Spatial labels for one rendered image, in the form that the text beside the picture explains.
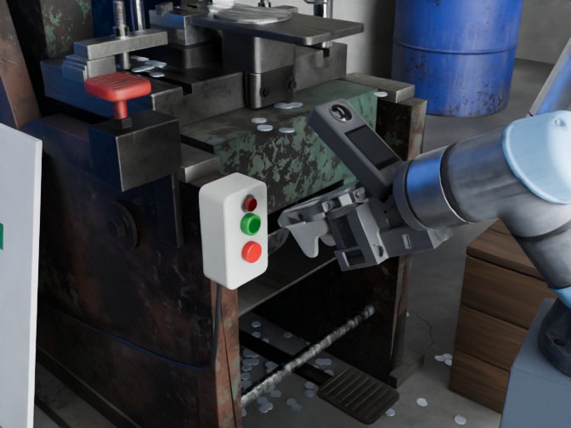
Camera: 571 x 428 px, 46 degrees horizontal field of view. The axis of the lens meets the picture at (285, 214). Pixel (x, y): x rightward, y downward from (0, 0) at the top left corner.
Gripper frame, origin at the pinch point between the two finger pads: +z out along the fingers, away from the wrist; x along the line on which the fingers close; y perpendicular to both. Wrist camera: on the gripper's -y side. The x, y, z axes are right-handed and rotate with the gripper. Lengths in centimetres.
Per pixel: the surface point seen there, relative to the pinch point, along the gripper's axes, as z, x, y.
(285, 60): 15.8, 26.9, -20.0
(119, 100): 7.1, -10.2, -19.2
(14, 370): 73, -12, 12
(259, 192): 6.2, 2.9, -3.3
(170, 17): 27.0, 17.6, -33.7
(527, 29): 127, 355, -19
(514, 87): 115, 290, 9
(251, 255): 8.9, 0.0, 3.8
